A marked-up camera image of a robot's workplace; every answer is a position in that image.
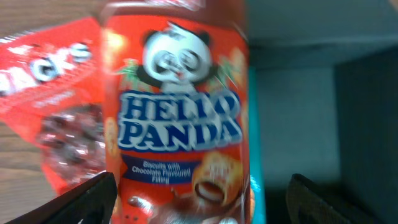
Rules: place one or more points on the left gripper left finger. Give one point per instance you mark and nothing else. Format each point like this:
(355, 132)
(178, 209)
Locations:
(91, 202)

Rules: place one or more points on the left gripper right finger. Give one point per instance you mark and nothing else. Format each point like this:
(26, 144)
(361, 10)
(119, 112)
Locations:
(308, 203)

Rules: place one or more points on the red Hacks candy bag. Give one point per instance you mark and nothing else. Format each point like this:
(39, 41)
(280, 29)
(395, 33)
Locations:
(51, 96)

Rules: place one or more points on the red Hello Panda box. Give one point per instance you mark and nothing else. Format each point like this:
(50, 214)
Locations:
(176, 110)

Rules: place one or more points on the teal Chunkies box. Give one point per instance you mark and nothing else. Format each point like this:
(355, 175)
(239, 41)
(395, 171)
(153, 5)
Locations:
(255, 149)

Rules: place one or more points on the dark green open box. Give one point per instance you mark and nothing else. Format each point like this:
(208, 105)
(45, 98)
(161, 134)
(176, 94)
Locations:
(326, 76)

